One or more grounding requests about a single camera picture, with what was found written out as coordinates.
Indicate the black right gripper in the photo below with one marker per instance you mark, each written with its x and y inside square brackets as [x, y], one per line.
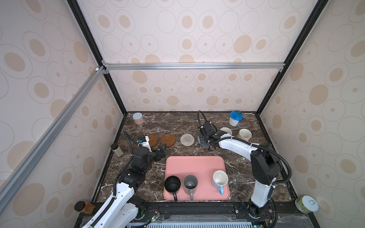
[205, 137]

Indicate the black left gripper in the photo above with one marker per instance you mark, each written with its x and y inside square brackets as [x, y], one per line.
[159, 156]

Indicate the brown wooden coaster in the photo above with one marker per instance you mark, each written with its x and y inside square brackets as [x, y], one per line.
[168, 139]
[153, 140]

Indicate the brown wooden coaster front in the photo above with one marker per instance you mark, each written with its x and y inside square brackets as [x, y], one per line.
[168, 139]

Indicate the green mug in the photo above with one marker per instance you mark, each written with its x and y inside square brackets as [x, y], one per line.
[227, 130]

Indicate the multicolour woven coaster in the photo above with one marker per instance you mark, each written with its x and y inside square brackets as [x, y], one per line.
[187, 140]

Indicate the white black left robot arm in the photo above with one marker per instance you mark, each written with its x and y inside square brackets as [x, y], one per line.
[122, 206]

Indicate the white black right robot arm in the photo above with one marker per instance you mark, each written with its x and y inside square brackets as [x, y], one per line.
[268, 167]

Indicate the pink plastic tray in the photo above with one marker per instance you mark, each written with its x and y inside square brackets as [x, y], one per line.
[202, 178]

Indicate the white cup blue lid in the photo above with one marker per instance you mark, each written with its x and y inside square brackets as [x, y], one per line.
[235, 117]

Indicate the black mug front left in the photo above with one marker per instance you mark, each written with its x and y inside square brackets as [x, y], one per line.
[172, 185]

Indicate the pink jar grey lid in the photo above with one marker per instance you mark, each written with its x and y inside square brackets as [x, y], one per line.
[138, 118]

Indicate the grey mug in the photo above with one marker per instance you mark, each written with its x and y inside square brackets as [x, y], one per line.
[190, 184]

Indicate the small bottle black cap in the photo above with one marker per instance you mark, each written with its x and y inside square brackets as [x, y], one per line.
[117, 150]

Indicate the amber jar black lid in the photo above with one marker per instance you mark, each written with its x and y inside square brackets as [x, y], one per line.
[84, 207]

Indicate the green can white lid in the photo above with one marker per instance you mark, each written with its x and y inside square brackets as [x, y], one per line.
[307, 204]

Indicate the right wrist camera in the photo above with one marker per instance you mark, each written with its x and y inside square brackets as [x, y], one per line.
[208, 129]

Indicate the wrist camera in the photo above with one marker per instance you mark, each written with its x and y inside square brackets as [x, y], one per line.
[144, 142]
[208, 129]

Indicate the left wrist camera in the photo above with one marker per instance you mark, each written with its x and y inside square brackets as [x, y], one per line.
[144, 142]

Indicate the blue handled white mug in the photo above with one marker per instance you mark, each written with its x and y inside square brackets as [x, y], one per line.
[220, 179]

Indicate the silver aluminium frame bar rear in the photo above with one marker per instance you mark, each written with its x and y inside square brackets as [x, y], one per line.
[190, 66]

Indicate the silver aluminium frame bar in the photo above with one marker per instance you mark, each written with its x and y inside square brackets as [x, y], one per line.
[28, 164]
[190, 66]

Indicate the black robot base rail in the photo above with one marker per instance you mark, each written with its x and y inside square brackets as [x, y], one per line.
[221, 215]

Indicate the silver aluminium frame bar left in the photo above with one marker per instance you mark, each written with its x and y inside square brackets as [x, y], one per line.
[28, 164]

